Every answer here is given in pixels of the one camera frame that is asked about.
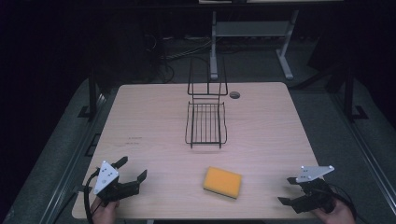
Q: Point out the person's right hand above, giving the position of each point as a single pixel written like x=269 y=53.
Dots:
x=338 y=215

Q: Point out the grey metal stand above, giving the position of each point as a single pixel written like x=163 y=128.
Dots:
x=252 y=29

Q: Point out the person's left hand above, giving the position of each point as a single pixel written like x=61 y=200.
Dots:
x=104 y=214

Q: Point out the yellow sponge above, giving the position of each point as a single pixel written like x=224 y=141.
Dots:
x=222 y=182

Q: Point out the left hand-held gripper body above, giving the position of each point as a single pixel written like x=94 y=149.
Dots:
x=106 y=179

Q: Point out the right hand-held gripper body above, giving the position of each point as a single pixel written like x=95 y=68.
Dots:
x=313 y=189

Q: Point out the black upright post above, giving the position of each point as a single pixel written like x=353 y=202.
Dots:
x=92 y=93

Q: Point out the grey table grommet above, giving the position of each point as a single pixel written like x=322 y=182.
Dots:
x=234 y=95

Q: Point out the aluminium frame rail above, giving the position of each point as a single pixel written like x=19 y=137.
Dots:
x=364 y=146
x=73 y=158

